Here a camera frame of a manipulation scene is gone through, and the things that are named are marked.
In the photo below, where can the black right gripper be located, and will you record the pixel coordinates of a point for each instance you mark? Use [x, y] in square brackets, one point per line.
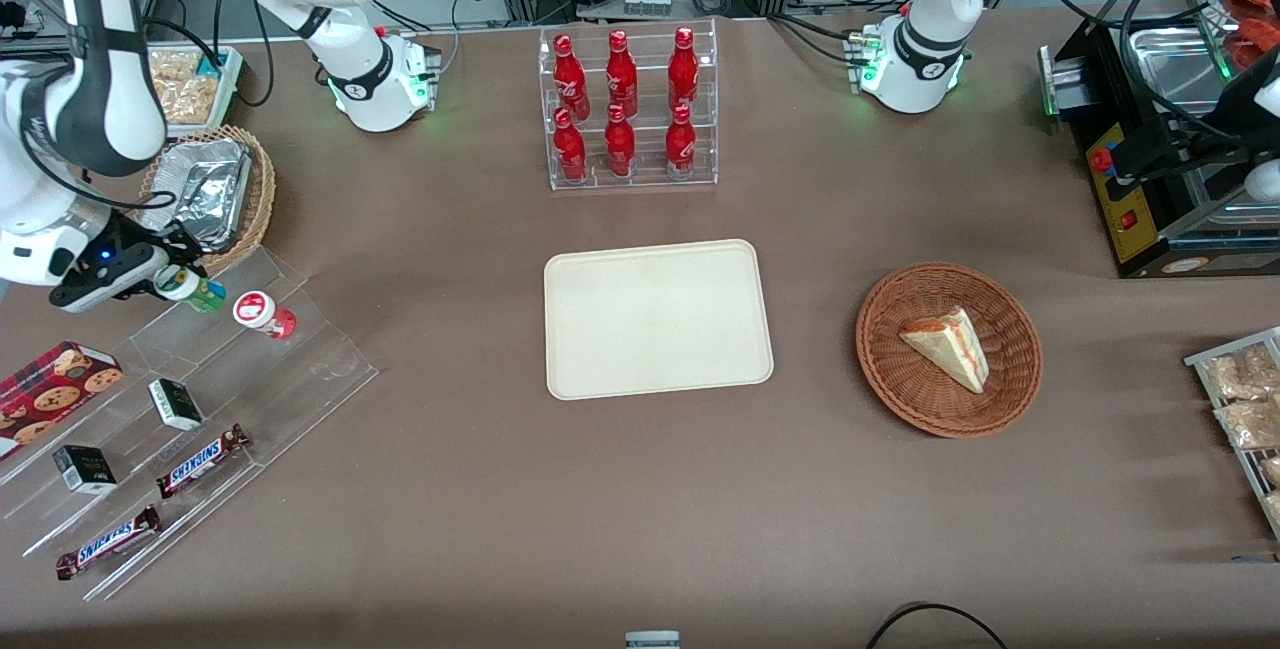
[150, 259]

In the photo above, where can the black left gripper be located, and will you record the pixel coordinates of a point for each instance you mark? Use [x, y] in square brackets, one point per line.
[1170, 151]

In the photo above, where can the green gum bottle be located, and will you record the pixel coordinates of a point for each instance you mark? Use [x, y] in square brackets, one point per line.
[198, 295]

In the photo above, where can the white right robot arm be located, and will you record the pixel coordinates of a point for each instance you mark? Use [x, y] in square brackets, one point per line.
[30, 179]

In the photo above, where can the red gum bottle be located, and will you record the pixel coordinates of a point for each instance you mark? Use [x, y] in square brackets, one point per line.
[262, 313]

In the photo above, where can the beige plastic tray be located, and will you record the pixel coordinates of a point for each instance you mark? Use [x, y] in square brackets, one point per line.
[655, 319]

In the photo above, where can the stainless steel pan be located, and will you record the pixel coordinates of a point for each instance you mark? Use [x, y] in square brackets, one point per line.
[1170, 69]

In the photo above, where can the silver foil bag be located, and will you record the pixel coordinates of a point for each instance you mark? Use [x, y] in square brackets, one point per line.
[215, 187]

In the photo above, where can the black countertop appliance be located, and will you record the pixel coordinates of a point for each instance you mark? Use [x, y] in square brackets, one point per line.
[1150, 229]

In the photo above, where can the light wicker basket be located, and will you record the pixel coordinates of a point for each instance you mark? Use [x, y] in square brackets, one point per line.
[263, 189]

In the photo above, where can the small dark green box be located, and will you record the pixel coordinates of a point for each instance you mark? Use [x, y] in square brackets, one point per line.
[176, 405]
[84, 470]

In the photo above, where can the clear acrylic stepped shelf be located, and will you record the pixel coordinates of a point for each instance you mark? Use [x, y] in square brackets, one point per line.
[300, 379]

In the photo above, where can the clear bag of crackers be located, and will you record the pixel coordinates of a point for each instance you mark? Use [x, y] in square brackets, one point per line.
[188, 101]
[172, 64]

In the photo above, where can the red tartan cookie box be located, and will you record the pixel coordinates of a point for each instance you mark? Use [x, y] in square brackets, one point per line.
[50, 391]

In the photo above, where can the white rectangular snack bin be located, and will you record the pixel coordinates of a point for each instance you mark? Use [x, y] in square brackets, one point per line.
[234, 99]

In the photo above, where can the Snickers chocolate bar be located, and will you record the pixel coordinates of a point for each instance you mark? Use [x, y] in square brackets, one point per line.
[200, 461]
[108, 542]

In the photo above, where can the teal snack packet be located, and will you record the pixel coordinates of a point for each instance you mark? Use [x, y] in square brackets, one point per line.
[212, 65]

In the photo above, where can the clear bag of pastry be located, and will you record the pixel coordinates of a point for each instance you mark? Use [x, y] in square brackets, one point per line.
[1272, 472]
[1252, 424]
[1242, 374]

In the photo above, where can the triangular wrapped sandwich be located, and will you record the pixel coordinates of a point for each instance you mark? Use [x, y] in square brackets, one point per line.
[950, 346]

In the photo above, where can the round brown wicker basket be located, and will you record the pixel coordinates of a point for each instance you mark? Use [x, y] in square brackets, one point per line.
[900, 379]

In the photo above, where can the red cola bottle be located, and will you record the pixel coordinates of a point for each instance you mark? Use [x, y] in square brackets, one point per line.
[683, 69]
[621, 71]
[570, 74]
[680, 145]
[620, 147]
[570, 151]

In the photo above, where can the clear acrylic bottle rack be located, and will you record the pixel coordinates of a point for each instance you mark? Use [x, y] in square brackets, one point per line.
[645, 179]

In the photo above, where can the grey power strip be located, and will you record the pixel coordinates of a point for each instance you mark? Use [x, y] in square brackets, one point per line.
[647, 2]

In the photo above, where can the small grey device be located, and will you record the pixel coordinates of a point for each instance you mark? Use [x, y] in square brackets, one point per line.
[652, 640]

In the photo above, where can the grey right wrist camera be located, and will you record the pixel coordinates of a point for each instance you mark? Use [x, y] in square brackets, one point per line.
[90, 295]

